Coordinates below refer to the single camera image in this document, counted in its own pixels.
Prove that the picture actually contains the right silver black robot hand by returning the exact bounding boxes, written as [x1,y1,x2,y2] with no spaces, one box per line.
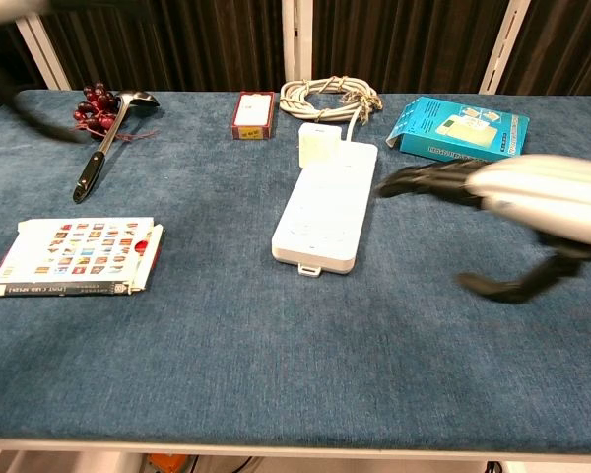
[376,153,591,304]

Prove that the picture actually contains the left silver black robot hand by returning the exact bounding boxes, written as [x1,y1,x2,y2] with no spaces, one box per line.
[0,0,88,145]

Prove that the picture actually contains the white power strip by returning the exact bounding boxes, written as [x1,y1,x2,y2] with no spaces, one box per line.
[270,140,379,280]

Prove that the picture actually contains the white charger adapter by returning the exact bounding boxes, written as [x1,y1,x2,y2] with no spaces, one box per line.
[297,122,341,169]

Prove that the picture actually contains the artificial red grape bunch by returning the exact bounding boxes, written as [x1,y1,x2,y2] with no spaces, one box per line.
[72,82,159,144]

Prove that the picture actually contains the blue cardboard box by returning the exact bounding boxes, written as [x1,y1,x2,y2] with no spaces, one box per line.
[385,96,531,164]

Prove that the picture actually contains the white picture card box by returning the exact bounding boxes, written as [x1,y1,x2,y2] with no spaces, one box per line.
[0,216,166,300]

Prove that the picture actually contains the dark pleated curtain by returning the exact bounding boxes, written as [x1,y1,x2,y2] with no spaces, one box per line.
[0,0,591,95]

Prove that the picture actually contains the small red card box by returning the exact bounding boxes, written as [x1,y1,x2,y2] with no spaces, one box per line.
[230,91,276,142]

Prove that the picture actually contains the blue table cloth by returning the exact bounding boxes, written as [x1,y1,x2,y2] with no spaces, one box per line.
[0,88,591,457]

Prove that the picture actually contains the orange object under table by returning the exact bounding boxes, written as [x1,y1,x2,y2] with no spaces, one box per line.
[145,451,191,473]

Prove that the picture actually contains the steel ladle black handle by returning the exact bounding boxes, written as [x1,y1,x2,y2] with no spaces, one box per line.
[72,90,162,205]

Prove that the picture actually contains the white frame post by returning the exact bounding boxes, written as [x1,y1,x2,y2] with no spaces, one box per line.
[477,0,533,95]
[14,12,73,92]
[281,0,315,83]

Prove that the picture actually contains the white cable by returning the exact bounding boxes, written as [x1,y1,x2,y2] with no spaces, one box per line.
[279,76,384,144]

